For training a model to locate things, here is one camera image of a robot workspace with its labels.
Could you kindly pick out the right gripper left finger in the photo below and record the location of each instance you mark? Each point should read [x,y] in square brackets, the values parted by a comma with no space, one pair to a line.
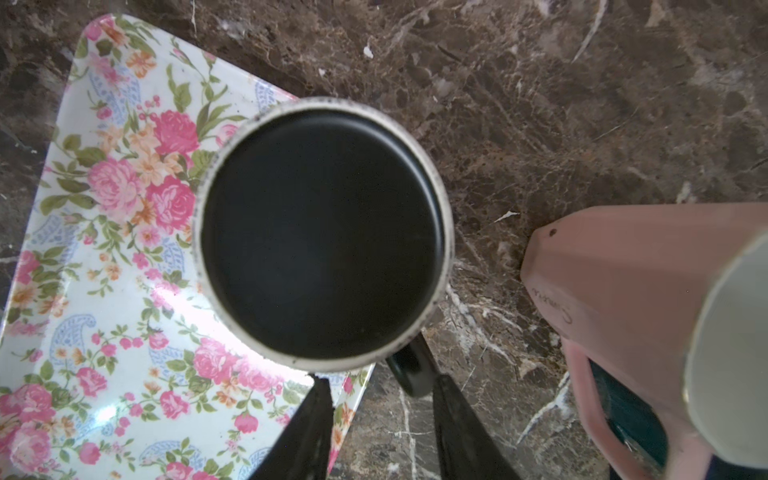
[302,451]

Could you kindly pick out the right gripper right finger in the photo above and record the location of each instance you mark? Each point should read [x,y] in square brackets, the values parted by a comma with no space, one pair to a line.
[465,449]

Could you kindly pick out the dark green mug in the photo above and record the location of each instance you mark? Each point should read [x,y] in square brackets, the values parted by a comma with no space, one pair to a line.
[638,428]

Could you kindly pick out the black mug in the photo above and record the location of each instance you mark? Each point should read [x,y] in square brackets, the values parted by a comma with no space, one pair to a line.
[324,240]

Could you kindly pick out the pink mug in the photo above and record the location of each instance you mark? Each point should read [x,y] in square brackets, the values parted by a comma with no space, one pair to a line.
[671,300]

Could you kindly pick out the floral serving tray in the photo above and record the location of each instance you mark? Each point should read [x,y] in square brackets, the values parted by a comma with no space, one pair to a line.
[113,364]

